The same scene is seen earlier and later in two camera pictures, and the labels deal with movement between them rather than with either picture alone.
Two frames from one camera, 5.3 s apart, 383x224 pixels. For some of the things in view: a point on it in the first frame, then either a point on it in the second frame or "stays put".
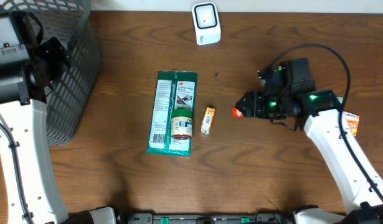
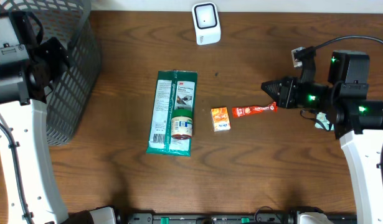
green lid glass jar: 182,124 stays put
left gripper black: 53,57 stays put
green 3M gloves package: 174,89 stays put
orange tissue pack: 208,120 → 220,119
